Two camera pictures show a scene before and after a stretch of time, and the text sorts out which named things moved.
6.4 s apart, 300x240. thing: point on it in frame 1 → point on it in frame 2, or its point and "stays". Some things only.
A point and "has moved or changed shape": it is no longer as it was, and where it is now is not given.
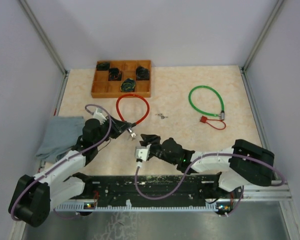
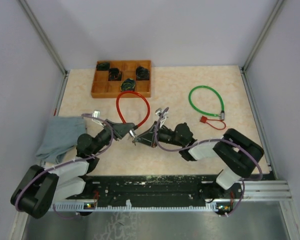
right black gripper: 150,139 → 147,137
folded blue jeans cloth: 63,133 stays
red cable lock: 125,95 has moved or changed shape
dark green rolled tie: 103,66 stays
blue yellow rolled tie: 128,85 stays
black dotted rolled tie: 142,73 stays
